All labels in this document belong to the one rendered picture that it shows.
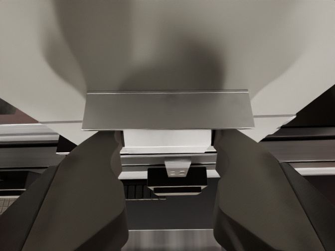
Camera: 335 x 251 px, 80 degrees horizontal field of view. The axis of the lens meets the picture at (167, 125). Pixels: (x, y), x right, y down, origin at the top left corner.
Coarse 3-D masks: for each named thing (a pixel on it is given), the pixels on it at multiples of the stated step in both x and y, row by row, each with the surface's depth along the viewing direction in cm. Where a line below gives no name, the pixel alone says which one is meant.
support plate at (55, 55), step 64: (0, 0) 6; (64, 0) 6; (128, 0) 6; (192, 0) 6; (256, 0) 6; (320, 0) 6; (0, 64) 9; (64, 64) 9; (128, 64) 9; (192, 64) 9; (256, 64) 9; (320, 64) 9; (64, 128) 16; (256, 128) 16
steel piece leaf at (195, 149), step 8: (128, 152) 22; (136, 152) 22; (144, 152) 22; (152, 152) 22; (160, 152) 22; (168, 152) 22; (176, 152) 22; (184, 152) 22; (192, 152) 23; (200, 152) 23
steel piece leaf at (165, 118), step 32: (96, 96) 10; (128, 96) 10; (160, 96) 10; (192, 96) 10; (224, 96) 10; (96, 128) 10; (128, 128) 10; (160, 128) 10; (192, 128) 10; (224, 128) 10
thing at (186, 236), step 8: (136, 232) 21; (144, 232) 21; (152, 232) 21; (160, 232) 21; (168, 232) 21; (176, 232) 21; (184, 232) 21; (192, 232) 21; (200, 232) 21; (208, 232) 20; (128, 240) 20; (136, 240) 20; (144, 240) 20; (152, 240) 20; (160, 240) 20; (168, 240) 20; (176, 240) 20; (184, 240) 20; (192, 240) 20; (200, 240) 20; (208, 240) 20; (128, 248) 20; (136, 248) 20; (144, 248) 20; (152, 248) 20; (160, 248) 20; (168, 248) 20; (176, 248) 20; (184, 248) 20; (192, 248) 20; (200, 248) 20; (208, 248) 20; (216, 248) 20
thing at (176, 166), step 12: (168, 156) 26; (180, 156) 26; (156, 168) 41; (168, 168) 30; (180, 168) 31; (192, 168) 41; (204, 168) 40; (156, 180) 40; (168, 180) 40; (180, 180) 40; (192, 180) 40; (204, 180) 40; (156, 192) 40; (168, 192) 40; (180, 192) 40; (192, 192) 40
